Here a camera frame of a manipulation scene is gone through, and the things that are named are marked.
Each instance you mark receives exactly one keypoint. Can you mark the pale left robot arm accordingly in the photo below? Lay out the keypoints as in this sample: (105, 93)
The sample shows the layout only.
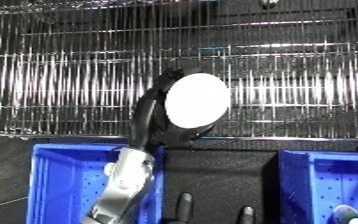
(125, 180)

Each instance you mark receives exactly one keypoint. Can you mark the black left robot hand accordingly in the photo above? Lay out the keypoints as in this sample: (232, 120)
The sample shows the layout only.
(149, 126)

